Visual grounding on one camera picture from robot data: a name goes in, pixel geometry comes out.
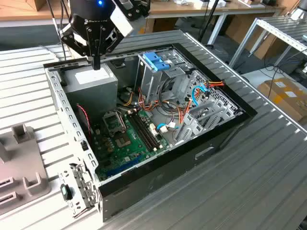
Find blue SATA wire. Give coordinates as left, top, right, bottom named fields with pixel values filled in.
left=157, top=84, right=210, bottom=131

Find metal socket cover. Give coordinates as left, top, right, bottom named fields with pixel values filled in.
left=103, top=111, right=127, bottom=134

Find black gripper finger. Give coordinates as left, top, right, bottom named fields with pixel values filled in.
left=95, top=25, right=124, bottom=70
left=59, top=22, right=97, bottom=70

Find green motherboard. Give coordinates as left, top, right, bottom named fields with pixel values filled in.
left=92, top=109, right=171, bottom=182

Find red yellow power wire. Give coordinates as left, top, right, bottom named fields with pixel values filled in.
left=138, top=80, right=225, bottom=125

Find yellow black power wire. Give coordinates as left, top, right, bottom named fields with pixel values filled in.
left=119, top=86, right=135, bottom=106

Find black teal case latch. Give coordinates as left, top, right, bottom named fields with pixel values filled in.
left=60, top=184, right=74, bottom=201

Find aluminium frame table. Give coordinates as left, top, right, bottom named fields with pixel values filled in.
left=229, top=16, right=307, bottom=70

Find grey metal drive cage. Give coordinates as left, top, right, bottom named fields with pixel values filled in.
left=134, top=54, right=192, bottom=104

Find cardboard box with labels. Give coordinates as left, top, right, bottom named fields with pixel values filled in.
left=258, top=78, right=307, bottom=125

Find thin wire white plug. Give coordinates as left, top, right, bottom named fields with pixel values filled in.
left=159, top=121, right=177, bottom=134

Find blue plastic drive latch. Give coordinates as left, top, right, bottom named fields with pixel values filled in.
left=142, top=52, right=172, bottom=72

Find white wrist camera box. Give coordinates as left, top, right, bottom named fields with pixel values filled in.
left=109, top=6, right=134, bottom=38

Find metal disk bay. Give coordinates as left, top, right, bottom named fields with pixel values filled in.
left=174, top=99, right=243, bottom=146

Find grey power supply unit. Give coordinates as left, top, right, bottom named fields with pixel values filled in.
left=61, top=66, right=118, bottom=115

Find plain cardboard box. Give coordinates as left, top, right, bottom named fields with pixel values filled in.
left=225, top=14, right=280, bottom=60

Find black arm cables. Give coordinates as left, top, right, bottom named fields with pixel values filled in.
left=46, top=0, right=72, bottom=60

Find wooden desk white legs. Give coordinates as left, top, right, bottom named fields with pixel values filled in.
left=145, top=0, right=287, bottom=46

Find blue expansion slot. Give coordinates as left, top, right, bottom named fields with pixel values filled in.
left=105, top=155, right=144, bottom=178

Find black RAM slot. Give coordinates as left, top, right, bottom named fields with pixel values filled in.
left=138, top=112, right=161, bottom=147
left=135, top=114, right=158, bottom=149
left=132, top=115, right=154, bottom=150
left=130, top=115, right=152, bottom=151

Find grey parts rack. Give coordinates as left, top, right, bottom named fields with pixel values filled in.
left=0, top=124, right=52, bottom=216

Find open black PC case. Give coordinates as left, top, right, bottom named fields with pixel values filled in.
left=43, top=42, right=259, bottom=222

